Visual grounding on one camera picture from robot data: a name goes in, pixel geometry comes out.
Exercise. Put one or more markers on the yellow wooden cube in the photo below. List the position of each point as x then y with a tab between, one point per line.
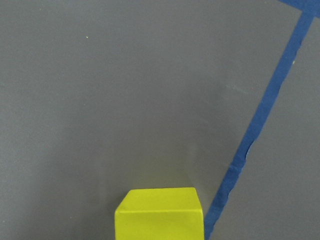
160	214

